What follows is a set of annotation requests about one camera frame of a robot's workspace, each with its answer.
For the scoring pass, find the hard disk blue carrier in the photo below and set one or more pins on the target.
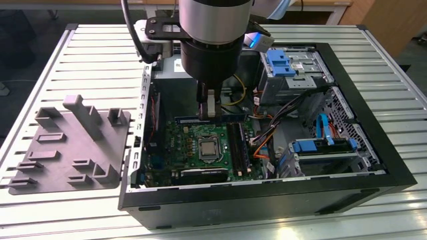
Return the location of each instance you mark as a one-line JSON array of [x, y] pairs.
[[334, 148]]

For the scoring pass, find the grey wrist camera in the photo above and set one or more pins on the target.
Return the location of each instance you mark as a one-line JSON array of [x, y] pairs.
[[156, 48], [263, 42]]

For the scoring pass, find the green motherboard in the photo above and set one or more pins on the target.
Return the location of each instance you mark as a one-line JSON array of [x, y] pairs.
[[176, 162]]

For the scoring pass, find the blue expansion slot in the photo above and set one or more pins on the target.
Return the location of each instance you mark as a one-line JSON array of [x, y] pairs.
[[158, 163]]

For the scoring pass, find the grey plastic parts rack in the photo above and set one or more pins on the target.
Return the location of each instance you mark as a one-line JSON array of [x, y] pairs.
[[83, 150]]

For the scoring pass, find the black graphics card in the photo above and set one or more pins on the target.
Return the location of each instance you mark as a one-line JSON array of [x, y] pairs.
[[203, 175]]

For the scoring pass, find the blue plastic drive latch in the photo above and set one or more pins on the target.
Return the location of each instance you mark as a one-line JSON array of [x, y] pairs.
[[280, 62]]

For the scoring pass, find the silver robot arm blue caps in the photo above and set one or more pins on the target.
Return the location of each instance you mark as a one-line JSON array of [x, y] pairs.
[[214, 22]]

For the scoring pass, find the wooden desk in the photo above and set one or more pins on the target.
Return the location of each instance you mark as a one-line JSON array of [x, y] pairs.
[[327, 3]]

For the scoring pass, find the black PC case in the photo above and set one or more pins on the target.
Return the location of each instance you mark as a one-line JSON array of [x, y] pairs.
[[234, 207]]

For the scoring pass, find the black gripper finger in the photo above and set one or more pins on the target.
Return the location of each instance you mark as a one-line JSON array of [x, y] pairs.
[[203, 112]]

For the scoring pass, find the blue plastic bracket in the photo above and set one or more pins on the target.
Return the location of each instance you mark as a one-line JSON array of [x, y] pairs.
[[283, 162]]

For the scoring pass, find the silver CPU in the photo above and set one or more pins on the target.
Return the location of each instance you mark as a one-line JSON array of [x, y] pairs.
[[210, 149]]

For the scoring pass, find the wooden cabinet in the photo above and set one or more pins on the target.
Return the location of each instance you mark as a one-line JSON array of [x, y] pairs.
[[394, 25]]

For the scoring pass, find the grey power supply unit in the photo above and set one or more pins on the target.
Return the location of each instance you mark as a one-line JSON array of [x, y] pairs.
[[174, 97]]

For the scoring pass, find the metal optical drive cage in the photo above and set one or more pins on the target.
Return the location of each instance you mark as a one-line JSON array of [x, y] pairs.
[[300, 83]]

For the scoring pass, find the metal disk bay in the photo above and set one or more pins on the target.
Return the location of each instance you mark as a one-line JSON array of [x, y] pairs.
[[327, 156]]

